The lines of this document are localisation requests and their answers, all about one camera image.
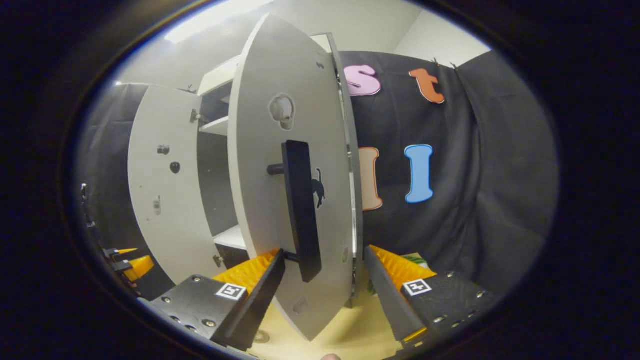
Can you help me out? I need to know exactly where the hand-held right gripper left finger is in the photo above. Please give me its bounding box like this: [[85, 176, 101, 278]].
[[150, 248, 287, 352]]

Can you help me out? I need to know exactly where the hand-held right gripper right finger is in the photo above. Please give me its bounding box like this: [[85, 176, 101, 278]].
[[363, 244, 496, 346]]

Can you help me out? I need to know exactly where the white cabinet door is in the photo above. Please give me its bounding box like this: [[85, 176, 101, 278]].
[[127, 84, 228, 286], [227, 12, 357, 342]]

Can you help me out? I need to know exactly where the black door handle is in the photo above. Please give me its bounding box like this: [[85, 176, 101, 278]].
[[266, 140, 323, 284]]

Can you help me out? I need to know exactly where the white cabinet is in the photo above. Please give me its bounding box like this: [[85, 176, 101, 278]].
[[197, 32, 364, 308]]

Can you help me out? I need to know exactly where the white cabinet shelf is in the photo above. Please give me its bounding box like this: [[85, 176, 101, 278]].
[[200, 116, 231, 137]]

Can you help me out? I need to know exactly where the white cabinet drawer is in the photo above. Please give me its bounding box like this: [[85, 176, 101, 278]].
[[197, 54, 244, 96]]

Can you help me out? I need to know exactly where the black backdrop cloth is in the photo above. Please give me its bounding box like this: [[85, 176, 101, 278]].
[[75, 50, 560, 296]]

